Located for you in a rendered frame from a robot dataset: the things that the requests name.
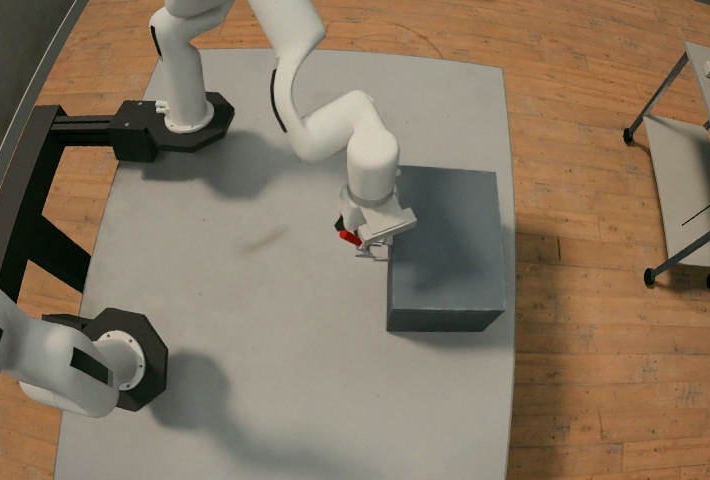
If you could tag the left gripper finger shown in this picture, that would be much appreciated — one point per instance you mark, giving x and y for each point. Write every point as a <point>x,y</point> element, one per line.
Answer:
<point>340,227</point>

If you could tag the dark grey rectangular case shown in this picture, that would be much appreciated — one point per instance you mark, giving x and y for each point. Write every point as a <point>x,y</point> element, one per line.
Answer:
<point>446,274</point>

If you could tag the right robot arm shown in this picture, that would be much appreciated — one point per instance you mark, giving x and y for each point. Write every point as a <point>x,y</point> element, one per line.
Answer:
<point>62,359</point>

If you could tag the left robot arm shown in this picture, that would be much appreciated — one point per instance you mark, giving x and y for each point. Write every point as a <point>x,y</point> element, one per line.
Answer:
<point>294,29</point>

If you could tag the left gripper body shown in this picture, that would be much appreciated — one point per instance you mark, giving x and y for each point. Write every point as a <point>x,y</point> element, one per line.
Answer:
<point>351,212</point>

